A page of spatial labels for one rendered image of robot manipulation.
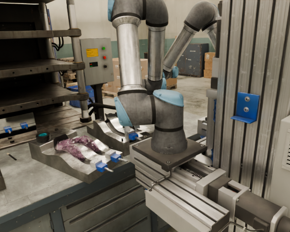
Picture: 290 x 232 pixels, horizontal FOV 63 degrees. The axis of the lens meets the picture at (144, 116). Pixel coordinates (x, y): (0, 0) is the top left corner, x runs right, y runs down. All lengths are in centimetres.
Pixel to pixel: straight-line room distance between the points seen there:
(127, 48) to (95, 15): 828
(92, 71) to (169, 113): 138
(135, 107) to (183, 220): 40
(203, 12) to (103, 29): 814
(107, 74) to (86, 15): 687
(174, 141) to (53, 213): 74
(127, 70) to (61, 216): 83
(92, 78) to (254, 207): 171
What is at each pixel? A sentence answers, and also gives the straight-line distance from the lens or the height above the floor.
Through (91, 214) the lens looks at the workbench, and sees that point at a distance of 147.
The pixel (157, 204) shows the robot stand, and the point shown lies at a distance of 86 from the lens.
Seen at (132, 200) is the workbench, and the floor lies 47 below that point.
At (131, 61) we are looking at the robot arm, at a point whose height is 139.
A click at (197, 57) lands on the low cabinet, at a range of 833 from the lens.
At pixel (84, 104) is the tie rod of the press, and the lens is 202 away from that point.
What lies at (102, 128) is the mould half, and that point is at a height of 91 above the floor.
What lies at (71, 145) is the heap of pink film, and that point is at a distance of 137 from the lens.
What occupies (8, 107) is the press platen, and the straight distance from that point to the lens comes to 194.
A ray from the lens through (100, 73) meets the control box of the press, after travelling 220.
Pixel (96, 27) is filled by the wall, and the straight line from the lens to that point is 916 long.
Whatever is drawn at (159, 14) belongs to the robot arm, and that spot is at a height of 155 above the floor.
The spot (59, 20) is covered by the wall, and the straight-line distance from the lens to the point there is 855.
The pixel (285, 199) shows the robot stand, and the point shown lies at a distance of 88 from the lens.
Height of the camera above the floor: 148
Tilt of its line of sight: 19 degrees down
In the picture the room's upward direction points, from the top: 3 degrees counter-clockwise
